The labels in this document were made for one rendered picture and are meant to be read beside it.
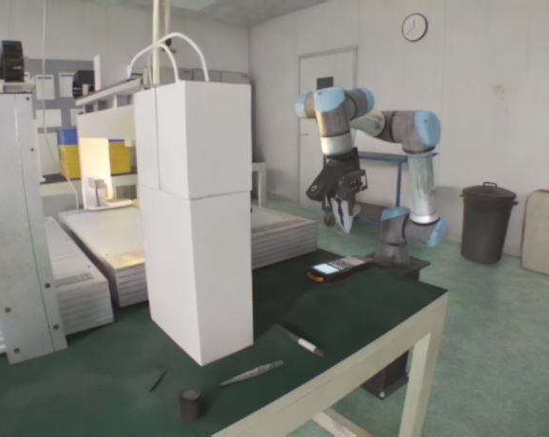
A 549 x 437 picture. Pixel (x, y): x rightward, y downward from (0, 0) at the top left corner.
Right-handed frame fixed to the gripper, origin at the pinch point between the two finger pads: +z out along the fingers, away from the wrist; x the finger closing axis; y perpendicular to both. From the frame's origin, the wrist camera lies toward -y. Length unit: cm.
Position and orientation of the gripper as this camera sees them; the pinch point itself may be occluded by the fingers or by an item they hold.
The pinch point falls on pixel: (345, 227)
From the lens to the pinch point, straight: 101.4
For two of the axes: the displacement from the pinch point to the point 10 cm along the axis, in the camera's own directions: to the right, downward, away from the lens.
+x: -5.7, -2.0, 8.0
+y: 7.9, -3.8, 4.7
